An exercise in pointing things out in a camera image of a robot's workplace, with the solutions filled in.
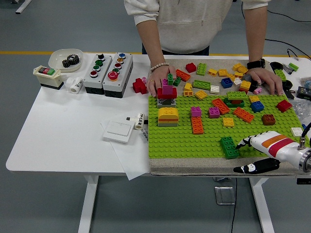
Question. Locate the grey four-button control box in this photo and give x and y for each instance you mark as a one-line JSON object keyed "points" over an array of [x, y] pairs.
{"points": [[93, 82]]}

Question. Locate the black metal gear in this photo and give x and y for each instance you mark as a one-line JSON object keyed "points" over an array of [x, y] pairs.
{"points": [[70, 61]]}

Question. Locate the magenta two-by-two brick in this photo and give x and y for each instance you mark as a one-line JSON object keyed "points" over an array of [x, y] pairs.
{"points": [[214, 112]]}

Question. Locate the red sloped two-by-two brick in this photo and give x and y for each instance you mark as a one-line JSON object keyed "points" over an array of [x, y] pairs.
{"points": [[284, 106]]}

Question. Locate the yellow two-by-two plate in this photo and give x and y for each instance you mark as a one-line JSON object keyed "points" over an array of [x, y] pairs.
{"points": [[201, 94], [228, 122], [222, 72], [253, 98]]}

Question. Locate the white paper sheet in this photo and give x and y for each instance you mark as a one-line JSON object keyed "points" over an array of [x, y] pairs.
{"points": [[131, 160]]}

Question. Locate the small red-brown brick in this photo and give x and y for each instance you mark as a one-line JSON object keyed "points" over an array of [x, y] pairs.
{"points": [[236, 102]]}

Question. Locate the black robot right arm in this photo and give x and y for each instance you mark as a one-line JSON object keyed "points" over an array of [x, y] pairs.
{"points": [[305, 161]]}

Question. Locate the metal floor socket box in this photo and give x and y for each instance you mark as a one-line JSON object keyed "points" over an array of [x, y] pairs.
{"points": [[224, 195]]}

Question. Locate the labelled white pipe fitting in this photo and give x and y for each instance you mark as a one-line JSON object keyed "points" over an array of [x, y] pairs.
{"points": [[139, 120]]}

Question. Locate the grey rounded brick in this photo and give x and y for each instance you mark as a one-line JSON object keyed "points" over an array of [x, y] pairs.
{"points": [[247, 78]]}

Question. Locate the small lime brick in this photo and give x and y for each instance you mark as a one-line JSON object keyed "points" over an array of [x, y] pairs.
{"points": [[293, 66]]}

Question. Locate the person's left hand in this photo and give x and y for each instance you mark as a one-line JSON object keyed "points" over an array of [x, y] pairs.
{"points": [[264, 77]]}

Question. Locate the red arch brick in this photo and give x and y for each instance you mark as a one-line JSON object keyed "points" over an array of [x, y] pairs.
{"points": [[173, 93]]}

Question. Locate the grey-brown cushion mat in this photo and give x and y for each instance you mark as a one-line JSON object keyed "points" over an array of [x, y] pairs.
{"points": [[182, 167]]}

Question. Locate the white table leg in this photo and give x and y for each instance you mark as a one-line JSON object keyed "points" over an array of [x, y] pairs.
{"points": [[262, 206], [88, 206]]}

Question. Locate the blue two-by-two brick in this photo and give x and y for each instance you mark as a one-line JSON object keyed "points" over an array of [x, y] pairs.
{"points": [[227, 82], [257, 106]]}

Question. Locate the small grey device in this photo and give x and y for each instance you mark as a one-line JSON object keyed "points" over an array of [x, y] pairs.
{"points": [[288, 68]]}

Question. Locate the tall pink brick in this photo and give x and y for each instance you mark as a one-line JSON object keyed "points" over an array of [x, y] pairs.
{"points": [[167, 89]]}

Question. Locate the white printed label strip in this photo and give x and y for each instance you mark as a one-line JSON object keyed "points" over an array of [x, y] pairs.
{"points": [[143, 135]]}

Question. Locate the grey emergency-stop control box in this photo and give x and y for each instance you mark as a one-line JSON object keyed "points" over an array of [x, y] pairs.
{"points": [[114, 86]]}

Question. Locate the white background table foot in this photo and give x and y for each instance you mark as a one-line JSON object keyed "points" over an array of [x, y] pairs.
{"points": [[23, 6]]}

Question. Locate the yellow two-by-two brick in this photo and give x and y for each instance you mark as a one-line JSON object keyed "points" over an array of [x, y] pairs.
{"points": [[245, 85]]}

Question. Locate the black wrist watch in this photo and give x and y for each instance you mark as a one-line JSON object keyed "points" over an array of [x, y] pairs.
{"points": [[255, 64]]}

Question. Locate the pink two-by-two brick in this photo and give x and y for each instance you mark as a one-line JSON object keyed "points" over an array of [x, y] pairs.
{"points": [[195, 112]]}

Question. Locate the dark green two-by-four brick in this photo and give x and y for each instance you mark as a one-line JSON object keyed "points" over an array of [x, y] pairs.
{"points": [[229, 148]]}

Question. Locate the small green brick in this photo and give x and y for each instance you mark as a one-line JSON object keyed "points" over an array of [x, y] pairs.
{"points": [[177, 81]]}

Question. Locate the white wall switch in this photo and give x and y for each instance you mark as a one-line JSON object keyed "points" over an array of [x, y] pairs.
{"points": [[119, 131]]}

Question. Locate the yellow domed brick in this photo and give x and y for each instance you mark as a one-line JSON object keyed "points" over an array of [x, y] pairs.
{"points": [[167, 112]]}

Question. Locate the yellow printed brick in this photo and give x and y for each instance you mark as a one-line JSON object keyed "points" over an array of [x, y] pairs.
{"points": [[188, 93]]}

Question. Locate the black button device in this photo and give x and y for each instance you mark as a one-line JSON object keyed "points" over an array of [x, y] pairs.
{"points": [[303, 91]]}

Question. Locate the black brick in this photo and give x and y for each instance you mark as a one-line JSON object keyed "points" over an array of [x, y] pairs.
{"points": [[253, 87]]}

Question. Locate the grey-olive brick layer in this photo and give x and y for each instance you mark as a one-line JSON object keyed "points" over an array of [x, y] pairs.
{"points": [[167, 125]]}

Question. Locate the brown two-by-two brick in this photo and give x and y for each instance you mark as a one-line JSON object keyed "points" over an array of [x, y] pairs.
{"points": [[268, 119]]}

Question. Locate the red brick under yellow brick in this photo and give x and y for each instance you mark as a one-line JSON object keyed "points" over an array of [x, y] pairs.
{"points": [[242, 91]]}

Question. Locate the tall green narrow brick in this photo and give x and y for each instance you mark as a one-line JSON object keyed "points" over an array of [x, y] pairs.
{"points": [[170, 78]]}

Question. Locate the person's right hand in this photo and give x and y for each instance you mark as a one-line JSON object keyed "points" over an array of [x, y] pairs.
{"points": [[160, 77]]}

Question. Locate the clear plastic bag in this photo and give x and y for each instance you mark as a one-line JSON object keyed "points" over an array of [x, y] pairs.
{"points": [[301, 106]]}

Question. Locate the small blue brick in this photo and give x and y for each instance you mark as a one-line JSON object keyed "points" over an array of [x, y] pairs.
{"points": [[304, 126]]}

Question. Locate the thin orange brick layer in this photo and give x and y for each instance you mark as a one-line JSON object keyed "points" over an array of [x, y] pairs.
{"points": [[167, 119]]}

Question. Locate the green studded baseplate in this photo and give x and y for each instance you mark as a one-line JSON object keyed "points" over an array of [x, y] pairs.
{"points": [[170, 145]]}

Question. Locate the black table height controller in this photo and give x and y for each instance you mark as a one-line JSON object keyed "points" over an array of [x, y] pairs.
{"points": [[303, 181]]}

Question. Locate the small pink brick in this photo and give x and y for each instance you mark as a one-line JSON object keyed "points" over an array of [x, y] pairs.
{"points": [[144, 79], [258, 91]]}

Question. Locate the grey base brick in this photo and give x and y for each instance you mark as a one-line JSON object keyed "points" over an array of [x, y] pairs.
{"points": [[160, 104]]}

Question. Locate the lime two-by-four brick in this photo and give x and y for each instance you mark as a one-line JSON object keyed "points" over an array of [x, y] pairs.
{"points": [[201, 69], [236, 95]]}

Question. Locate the small yellow brick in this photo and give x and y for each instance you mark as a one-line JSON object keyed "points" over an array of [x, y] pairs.
{"points": [[212, 72], [243, 70], [238, 75], [231, 77], [237, 66]]}

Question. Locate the yellow sloped brick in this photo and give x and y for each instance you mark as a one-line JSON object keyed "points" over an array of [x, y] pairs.
{"points": [[188, 86]]}

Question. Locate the white two-by-two plate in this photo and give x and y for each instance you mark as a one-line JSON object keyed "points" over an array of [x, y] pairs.
{"points": [[296, 131], [215, 89]]}

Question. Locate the small white brick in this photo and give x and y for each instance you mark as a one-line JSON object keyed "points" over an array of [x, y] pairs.
{"points": [[238, 81]]}

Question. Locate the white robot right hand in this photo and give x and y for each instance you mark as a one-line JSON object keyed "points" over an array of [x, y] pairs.
{"points": [[279, 145]]}

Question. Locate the dark green arch brick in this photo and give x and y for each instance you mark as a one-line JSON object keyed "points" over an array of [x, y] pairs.
{"points": [[228, 104]]}

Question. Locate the person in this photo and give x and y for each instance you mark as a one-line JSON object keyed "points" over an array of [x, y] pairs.
{"points": [[189, 24]]}

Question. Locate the person's left forearm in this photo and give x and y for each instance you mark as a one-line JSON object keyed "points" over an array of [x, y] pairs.
{"points": [[256, 36]]}

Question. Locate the person's right forearm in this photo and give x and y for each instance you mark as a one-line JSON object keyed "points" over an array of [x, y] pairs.
{"points": [[151, 43]]}

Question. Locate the red cross-shaped brick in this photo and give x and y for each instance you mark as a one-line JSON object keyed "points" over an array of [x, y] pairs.
{"points": [[139, 86]]}

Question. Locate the cream red-green switch box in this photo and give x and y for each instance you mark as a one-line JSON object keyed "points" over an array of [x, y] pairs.
{"points": [[48, 77]]}

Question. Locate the white plastic bowl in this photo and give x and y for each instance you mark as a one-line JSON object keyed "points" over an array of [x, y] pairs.
{"points": [[57, 58]]}

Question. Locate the orange two-by-four brick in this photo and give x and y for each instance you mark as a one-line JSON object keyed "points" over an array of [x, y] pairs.
{"points": [[197, 125], [243, 114], [220, 106], [183, 75]]}

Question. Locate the plastic bag with blue parts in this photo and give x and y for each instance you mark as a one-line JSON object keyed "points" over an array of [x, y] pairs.
{"points": [[306, 82]]}

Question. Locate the lime two-by-four plate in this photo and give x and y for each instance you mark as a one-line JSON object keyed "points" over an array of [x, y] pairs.
{"points": [[201, 84]]}

